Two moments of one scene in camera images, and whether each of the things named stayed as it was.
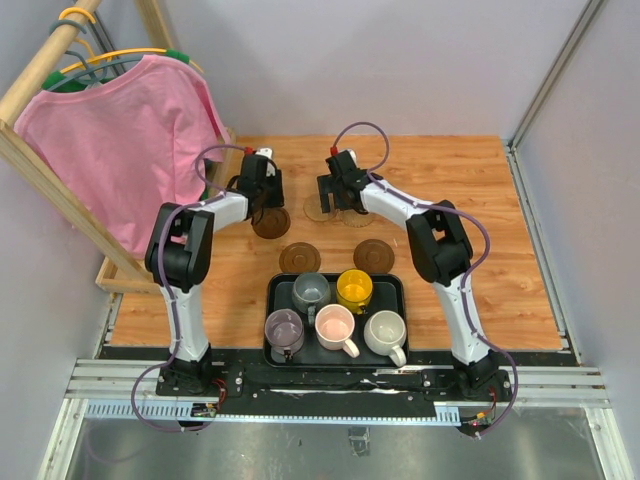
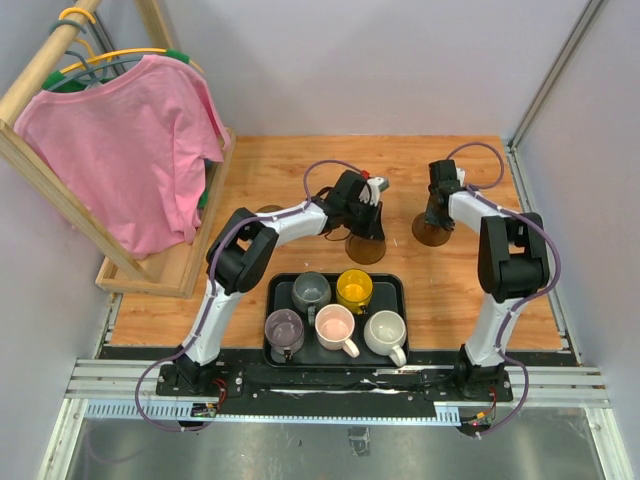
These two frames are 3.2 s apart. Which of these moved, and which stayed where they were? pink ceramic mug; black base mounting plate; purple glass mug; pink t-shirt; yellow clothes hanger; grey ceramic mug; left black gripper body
Moved: left black gripper body
Stayed: black base mounting plate; pink t-shirt; purple glass mug; grey ceramic mug; yellow clothes hanger; pink ceramic mug
